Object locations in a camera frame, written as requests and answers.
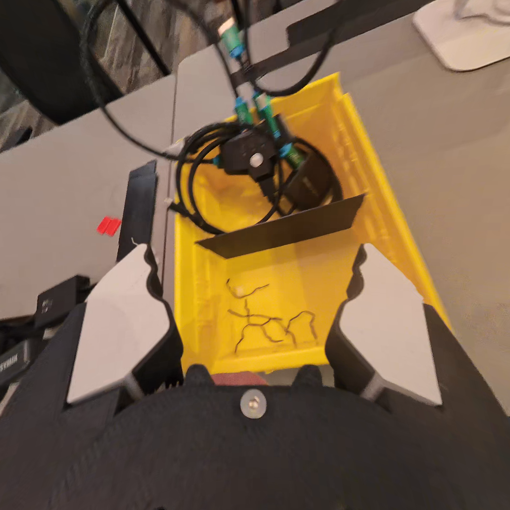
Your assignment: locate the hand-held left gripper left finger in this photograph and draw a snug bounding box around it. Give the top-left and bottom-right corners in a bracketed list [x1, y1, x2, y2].
[66, 243, 184, 405]

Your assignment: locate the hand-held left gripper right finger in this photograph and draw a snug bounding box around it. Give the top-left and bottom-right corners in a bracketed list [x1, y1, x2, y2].
[325, 243, 444, 406]

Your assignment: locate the yellow plastic bin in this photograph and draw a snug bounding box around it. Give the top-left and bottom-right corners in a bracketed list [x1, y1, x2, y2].
[173, 72, 453, 375]

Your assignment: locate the black usb adapter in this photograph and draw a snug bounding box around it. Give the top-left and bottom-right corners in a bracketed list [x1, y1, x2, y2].
[279, 137, 344, 218]

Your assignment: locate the black hdmi switch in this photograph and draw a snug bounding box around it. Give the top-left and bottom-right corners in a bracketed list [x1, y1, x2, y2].
[175, 123, 285, 236]

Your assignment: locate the black power adapter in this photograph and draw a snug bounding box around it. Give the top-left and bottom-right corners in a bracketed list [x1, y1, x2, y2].
[34, 275, 91, 329]

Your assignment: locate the black printed charger box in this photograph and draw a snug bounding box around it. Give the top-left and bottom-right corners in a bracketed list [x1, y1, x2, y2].
[0, 342, 33, 391]

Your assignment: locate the pile of black twist ties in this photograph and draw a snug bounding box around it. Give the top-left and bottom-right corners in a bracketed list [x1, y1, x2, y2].
[225, 278, 319, 354]

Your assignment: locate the black bin divider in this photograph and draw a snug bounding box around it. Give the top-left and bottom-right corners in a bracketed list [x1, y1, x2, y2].
[194, 193, 366, 260]

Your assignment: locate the black office chair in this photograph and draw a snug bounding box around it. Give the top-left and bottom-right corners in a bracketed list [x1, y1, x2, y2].
[0, 0, 124, 125]

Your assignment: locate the white tablet stand base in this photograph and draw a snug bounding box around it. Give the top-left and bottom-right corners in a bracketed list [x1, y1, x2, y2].
[412, 0, 510, 72]

